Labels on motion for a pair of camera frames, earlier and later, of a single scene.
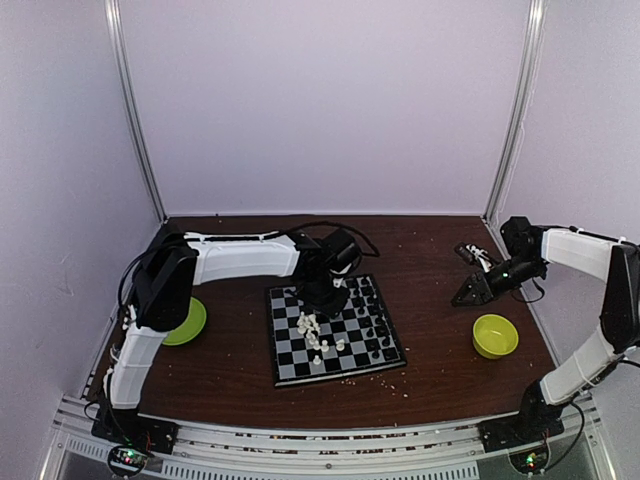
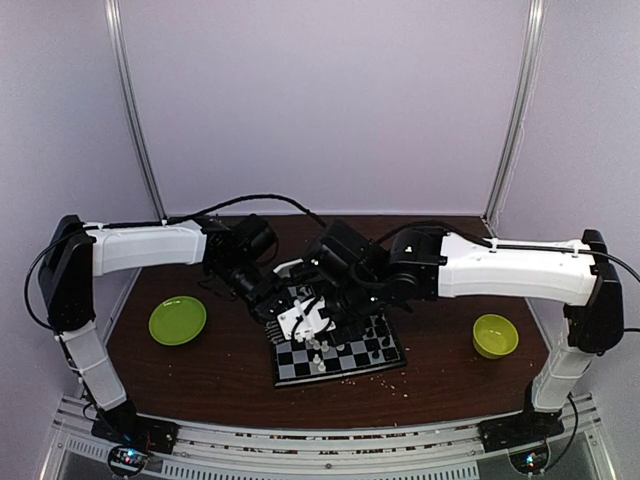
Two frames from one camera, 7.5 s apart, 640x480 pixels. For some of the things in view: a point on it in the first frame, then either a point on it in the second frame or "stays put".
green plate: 191,329 stays put
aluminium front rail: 401,451 stays put
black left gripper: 330,311 to 267,296
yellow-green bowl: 494,336 stays put
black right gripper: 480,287 to 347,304
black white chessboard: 309,347 stays put
